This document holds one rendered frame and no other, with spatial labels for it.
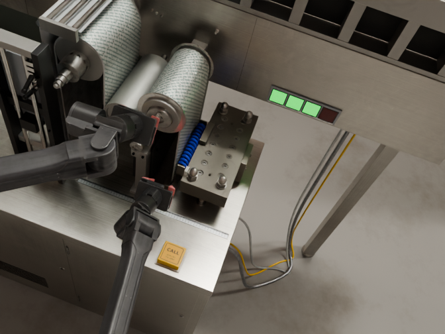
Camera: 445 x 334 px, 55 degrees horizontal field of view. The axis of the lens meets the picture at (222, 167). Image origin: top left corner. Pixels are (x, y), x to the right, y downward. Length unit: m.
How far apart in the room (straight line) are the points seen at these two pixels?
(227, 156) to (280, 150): 1.51
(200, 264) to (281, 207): 1.36
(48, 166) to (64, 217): 0.62
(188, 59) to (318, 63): 0.40
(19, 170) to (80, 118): 0.16
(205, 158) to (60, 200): 0.49
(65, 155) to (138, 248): 0.32
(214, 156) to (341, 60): 0.50
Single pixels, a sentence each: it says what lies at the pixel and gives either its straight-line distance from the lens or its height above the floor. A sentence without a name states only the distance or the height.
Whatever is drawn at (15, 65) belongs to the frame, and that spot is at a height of 1.34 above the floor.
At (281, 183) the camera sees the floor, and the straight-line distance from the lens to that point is 2.77.
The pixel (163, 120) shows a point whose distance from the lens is 1.22.
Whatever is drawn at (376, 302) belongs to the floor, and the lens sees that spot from 2.62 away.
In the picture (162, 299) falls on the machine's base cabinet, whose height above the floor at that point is 0.60.
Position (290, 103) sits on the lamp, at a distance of 1.48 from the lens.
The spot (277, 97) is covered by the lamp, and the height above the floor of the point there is 1.18.
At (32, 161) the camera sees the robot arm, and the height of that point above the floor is 1.48.
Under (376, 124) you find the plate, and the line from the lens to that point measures 1.51.
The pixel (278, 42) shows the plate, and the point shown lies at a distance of 1.36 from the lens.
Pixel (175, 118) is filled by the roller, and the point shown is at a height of 1.26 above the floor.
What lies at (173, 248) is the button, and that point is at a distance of 1.36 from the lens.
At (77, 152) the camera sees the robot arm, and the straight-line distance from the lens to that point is 0.83.
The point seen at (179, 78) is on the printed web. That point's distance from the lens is 1.25.
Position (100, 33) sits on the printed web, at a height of 1.40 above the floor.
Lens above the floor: 2.14
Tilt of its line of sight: 52 degrees down
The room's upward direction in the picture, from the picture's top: 17 degrees clockwise
